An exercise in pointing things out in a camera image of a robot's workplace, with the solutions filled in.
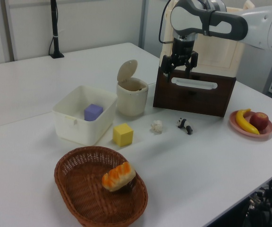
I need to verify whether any white plastic bin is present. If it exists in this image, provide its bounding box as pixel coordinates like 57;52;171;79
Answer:
52;85;118;147

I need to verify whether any yellow banana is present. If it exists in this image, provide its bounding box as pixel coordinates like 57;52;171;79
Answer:
235;108;261;135

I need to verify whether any cream plastic storage box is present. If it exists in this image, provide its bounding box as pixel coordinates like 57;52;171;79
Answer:
161;0;255;78

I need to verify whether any black pole stand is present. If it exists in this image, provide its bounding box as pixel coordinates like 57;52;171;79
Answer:
49;0;65;59

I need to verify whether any black cable bundle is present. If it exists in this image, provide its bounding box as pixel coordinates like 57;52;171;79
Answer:
242;175;272;227

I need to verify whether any pink plate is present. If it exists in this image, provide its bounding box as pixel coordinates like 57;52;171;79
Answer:
229;110;272;141

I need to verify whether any white paper ball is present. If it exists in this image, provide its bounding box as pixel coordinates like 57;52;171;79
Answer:
151;120;164;133

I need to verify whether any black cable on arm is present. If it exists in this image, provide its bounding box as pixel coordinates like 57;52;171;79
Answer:
159;0;174;44

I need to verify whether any white drawer handle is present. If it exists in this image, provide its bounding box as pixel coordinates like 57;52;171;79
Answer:
170;77;218;90

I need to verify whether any cream trash can with lid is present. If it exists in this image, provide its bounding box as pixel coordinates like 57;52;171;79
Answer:
116;60;149;117

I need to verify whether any dark wood drawer box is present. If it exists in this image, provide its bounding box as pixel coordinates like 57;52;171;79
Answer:
153;67;237;118

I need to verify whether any purple cube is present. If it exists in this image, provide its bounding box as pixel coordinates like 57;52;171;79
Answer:
84;103;104;122

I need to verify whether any red apple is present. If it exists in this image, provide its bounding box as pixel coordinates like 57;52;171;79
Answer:
249;112;270;131

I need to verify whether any brown wicker basket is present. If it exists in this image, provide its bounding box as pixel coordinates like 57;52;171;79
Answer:
54;146;149;227

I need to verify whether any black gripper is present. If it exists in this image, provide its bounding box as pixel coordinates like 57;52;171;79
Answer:
161;35;199;82

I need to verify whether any panda toy figure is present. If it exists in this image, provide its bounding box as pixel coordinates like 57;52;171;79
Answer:
176;117;194;136

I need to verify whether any yellow cube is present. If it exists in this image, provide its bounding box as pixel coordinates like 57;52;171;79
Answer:
112;122;134;146

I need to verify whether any orange striped bread loaf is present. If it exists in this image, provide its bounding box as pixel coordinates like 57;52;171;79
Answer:
102;161;136;192

